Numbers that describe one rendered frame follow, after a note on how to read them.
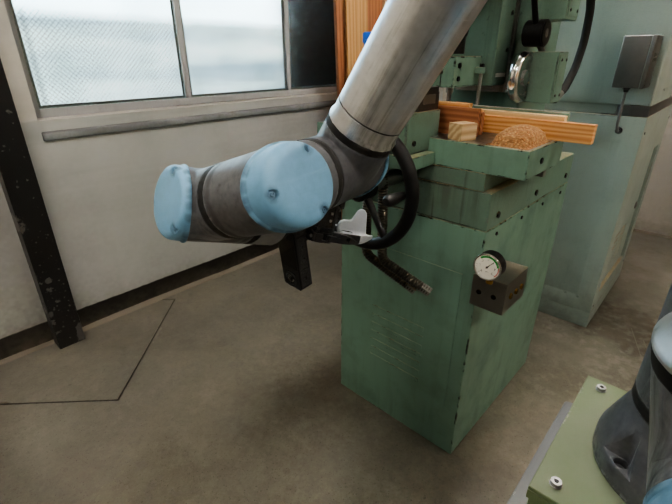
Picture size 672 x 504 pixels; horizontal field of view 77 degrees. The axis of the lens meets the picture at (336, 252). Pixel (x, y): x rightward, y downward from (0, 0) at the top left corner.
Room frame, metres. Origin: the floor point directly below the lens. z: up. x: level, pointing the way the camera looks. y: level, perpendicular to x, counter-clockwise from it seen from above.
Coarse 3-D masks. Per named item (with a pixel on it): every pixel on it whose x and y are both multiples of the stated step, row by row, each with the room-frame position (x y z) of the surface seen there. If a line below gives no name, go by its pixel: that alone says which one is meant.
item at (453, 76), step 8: (456, 56) 1.10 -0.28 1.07; (464, 56) 1.13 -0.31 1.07; (472, 56) 1.16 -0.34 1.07; (480, 56) 1.19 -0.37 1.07; (448, 64) 1.11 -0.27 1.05; (456, 64) 1.10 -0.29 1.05; (464, 64) 1.13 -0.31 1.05; (472, 64) 1.16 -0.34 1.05; (448, 72) 1.11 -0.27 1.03; (456, 72) 1.11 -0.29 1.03; (464, 72) 1.13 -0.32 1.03; (472, 72) 1.17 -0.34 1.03; (440, 80) 1.12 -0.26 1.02; (448, 80) 1.11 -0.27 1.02; (456, 80) 1.11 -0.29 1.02; (464, 80) 1.14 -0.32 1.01; (472, 80) 1.17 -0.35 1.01; (448, 88) 1.15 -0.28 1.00
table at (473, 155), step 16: (320, 128) 1.24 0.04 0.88; (432, 144) 1.00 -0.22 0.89; (448, 144) 0.97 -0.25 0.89; (464, 144) 0.94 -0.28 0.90; (480, 144) 0.92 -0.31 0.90; (544, 144) 0.92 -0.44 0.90; (560, 144) 0.98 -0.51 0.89; (416, 160) 0.93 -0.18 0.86; (432, 160) 0.98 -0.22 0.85; (448, 160) 0.96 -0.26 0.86; (464, 160) 0.94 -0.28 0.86; (480, 160) 0.91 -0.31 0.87; (496, 160) 0.89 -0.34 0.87; (512, 160) 0.87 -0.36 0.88; (528, 160) 0.85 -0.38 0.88; (544, 160) 0.92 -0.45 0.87; (512, 176) 0.86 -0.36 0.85; (528, 176) 0.86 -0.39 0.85
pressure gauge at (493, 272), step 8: (480, 256) 0.83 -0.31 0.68; (488, 256) 0.82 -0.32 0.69; (496, 256) 0.81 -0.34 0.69; (480, 264) 0.83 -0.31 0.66; (488, 264) 0.81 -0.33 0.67; (496, 264) 0.80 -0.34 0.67; (504, 264) 0.81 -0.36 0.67; (480, 272) 0.82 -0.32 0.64; (488, 272) 0.81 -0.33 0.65; (496, 272) 0.80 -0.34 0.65; (488, 280) 0.81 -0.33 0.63
